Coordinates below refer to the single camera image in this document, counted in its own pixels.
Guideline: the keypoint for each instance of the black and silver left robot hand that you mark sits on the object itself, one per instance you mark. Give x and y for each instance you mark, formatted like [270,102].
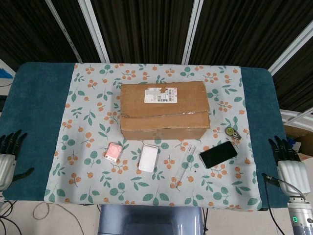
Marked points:
[6,169]

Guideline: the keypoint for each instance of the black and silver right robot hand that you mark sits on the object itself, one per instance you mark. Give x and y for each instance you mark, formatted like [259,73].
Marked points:
[292,175]

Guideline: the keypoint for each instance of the brown cardboard shipping box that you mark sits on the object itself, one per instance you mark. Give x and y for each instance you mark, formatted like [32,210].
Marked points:
[166,115]

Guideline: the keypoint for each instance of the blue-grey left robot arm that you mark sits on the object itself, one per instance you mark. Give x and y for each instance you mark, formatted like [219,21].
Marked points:
[1,197]

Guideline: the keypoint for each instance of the white and blue paper package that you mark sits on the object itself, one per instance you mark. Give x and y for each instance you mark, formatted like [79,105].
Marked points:
[4,73]

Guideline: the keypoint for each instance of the white metal rack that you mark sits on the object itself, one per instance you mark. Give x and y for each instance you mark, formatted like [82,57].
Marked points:
[297,117]

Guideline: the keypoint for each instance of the correction tape dispenser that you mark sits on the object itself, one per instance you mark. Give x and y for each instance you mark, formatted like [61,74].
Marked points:
[231,132]

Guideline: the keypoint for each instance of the black smartphone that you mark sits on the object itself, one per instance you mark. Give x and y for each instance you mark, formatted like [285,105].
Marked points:
[218,154]

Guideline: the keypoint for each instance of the teal table cover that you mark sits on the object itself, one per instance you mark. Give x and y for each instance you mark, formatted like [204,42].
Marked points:
[36,98]

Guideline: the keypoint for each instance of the floral print tablecloth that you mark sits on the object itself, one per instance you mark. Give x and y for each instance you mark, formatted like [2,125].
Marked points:
[80,147]

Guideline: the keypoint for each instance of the transparent plastic ruler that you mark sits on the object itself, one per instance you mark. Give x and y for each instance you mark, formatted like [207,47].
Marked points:
[186,162]

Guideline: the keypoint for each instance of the pink tissue pack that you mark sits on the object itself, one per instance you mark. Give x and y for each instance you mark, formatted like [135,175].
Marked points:
[113,151]

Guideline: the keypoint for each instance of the white plastic container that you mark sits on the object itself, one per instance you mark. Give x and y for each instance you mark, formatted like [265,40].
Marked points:
[148,157]

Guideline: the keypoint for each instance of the blue-grey robot torso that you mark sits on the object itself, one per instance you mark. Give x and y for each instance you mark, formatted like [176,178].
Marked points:
[150,220]

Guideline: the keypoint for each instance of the white aluminium frame post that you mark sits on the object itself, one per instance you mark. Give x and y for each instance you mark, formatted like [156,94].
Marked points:
[94,31]
[291,49]
[193,31]

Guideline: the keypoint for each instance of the thin grey frame post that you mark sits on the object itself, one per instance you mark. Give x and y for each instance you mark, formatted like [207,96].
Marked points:
[64,30]

